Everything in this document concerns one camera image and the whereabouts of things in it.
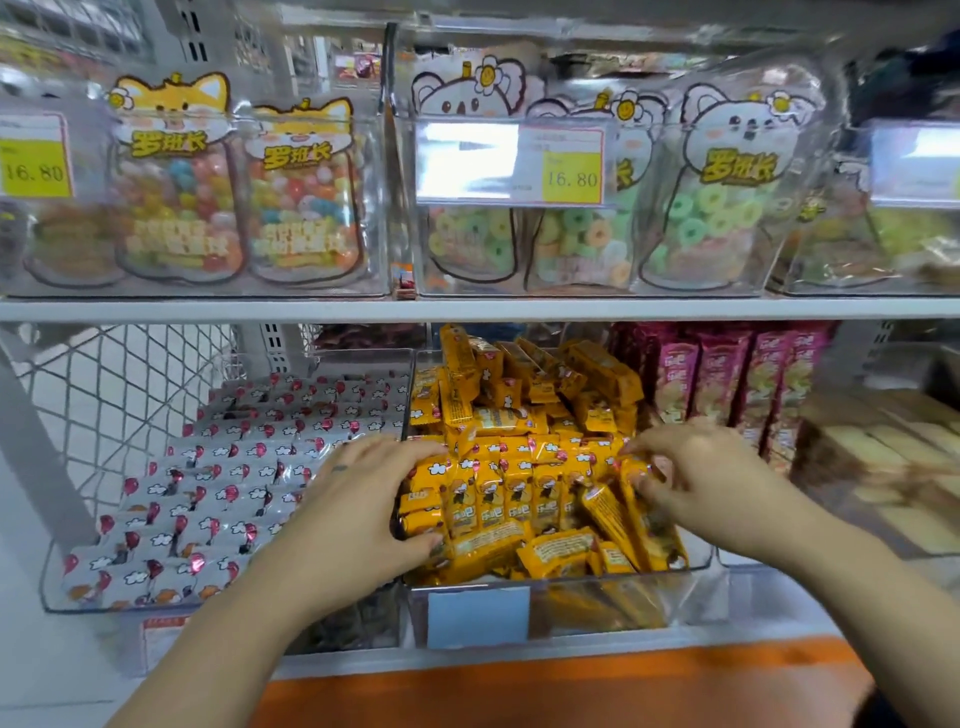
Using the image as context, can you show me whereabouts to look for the person's right hand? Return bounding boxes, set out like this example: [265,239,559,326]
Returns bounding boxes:
[621,418,810,558]

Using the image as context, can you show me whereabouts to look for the person's left hand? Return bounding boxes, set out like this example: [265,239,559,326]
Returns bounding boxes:
[271,435,451,613]

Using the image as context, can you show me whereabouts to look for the yellow snack packet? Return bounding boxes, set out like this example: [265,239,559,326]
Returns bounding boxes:
[619,456,690,573]

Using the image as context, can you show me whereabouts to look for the person's left forearm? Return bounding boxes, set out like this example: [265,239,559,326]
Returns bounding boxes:
[108,551,348,728]

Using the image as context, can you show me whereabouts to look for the person's right forearm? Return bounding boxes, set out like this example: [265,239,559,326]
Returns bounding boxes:
[757,504,960,728]

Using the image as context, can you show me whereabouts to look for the blue label card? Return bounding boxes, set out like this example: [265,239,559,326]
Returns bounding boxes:
[426,585,533,651]

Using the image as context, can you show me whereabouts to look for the row of pink snack packets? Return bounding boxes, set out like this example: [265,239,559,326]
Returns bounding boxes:
[609,322,835,475]

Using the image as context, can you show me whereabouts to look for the clear plastic bin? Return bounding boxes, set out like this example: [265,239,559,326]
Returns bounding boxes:
[712,322,960,573]
[771,118,960,298]
[39,347,415,655]
[399,347,727,651]
[390,112,798,298]
[0,96,393,299]

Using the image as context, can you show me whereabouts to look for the pile of yellow snack bars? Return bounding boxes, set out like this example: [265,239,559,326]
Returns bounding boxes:
[396,324,690,588]

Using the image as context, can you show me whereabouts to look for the rows of white balloon-print packets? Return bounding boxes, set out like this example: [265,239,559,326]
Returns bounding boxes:
[60,372,412,607]

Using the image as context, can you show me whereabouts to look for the orange shelf edge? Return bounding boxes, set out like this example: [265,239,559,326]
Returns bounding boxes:
[249,636,877,728]

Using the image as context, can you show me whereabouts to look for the stack of cream wafer packs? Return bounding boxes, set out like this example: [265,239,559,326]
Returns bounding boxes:
[791,388,960,558]

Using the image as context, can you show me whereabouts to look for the white shelf board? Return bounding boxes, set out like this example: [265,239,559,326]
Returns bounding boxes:
[0,295,960,326]

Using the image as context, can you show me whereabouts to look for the red and white label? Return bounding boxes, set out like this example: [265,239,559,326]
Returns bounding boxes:
[141,615,190,670]

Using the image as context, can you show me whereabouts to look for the white and yellow price tag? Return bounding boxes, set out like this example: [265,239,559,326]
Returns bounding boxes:
[414,120,608,209]

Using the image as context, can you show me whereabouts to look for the orange cat candy bag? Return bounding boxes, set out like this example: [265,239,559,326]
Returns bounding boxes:
[107,72,246,284]
[243,97,369,287]

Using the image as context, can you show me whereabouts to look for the white price tag holder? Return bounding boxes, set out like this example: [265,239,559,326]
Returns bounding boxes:
[868,123,960,209]

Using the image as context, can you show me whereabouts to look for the clear brown candy bag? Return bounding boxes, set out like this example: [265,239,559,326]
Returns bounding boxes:
[22,201,126,291]

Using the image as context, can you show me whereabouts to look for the white bear ring-candy bag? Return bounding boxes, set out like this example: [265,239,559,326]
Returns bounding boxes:
[523,90,665,294]
[637,66,828,294]
[778,156,903,291]
[410,55,528,287]

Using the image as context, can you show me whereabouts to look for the white wire mesh panel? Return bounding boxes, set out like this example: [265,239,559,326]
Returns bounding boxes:
[0,324,243,520]

